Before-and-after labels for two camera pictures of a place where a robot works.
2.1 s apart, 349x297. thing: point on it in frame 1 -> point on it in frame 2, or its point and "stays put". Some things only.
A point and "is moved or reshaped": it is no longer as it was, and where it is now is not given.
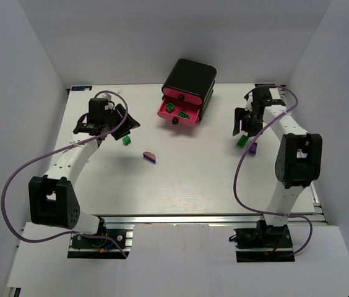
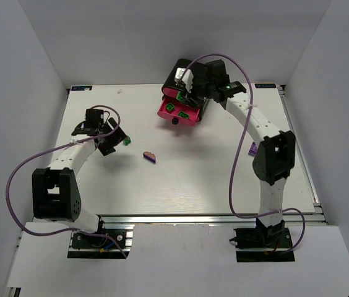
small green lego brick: x=126 y=140 stays put
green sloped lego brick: x=184 y=115 stays put
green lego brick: x=170 y=107 stays put
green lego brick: x=242 y=142 is moved or reshaped
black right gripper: x=248 y=117 -> x=191 y=101
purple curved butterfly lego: x=150 y=156 stays put
